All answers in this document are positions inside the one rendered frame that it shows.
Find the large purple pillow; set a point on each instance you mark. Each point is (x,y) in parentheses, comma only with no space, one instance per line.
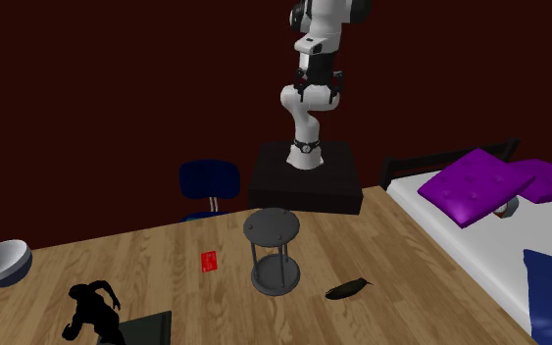
(474,186)

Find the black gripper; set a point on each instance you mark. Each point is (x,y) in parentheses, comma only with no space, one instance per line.
(319,67)

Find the white bed with dark frame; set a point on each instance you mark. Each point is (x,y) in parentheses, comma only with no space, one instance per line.
(486,253)

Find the dark robot stand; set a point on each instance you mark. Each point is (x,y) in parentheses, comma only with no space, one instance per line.
(304,186)

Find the black humanoid figure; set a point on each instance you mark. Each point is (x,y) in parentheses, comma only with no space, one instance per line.
(95,310)

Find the grey round two-tier stand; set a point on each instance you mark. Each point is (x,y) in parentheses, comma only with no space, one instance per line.
(271,227)

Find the red card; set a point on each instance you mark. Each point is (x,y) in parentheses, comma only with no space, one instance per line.
(209,262)

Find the small round alarm clock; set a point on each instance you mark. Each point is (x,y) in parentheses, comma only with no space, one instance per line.
(508,208)

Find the blue office chair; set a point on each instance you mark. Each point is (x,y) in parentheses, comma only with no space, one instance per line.
(209,179)

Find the small purple pillow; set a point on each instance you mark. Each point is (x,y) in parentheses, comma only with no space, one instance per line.
(550,179)

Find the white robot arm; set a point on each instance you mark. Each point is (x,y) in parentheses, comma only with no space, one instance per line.
(304,129)

